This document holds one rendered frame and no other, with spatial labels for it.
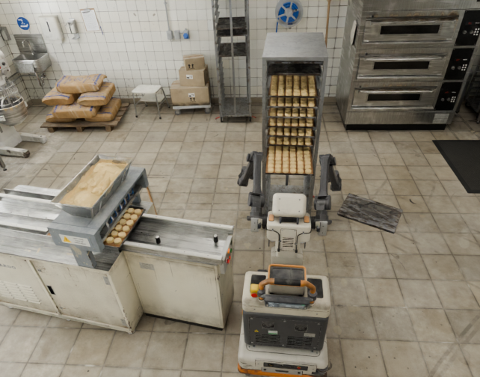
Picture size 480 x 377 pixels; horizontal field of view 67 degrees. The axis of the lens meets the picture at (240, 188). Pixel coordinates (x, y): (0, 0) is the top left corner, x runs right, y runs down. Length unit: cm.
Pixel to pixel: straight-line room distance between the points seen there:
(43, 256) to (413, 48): 470
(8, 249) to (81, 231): 79
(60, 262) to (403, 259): 295
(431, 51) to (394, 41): 52
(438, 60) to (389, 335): 360
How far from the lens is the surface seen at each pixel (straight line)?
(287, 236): 236
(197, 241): 264
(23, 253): 301
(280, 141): 326
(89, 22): 662
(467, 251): 419
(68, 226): 251
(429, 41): 541
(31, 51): 716
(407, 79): 556
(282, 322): 247
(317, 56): 289
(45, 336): 357
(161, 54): 640
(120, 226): 277
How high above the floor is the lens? 272
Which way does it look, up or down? 38 degrees down
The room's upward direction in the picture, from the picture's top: 3 degrees counter-clockwise
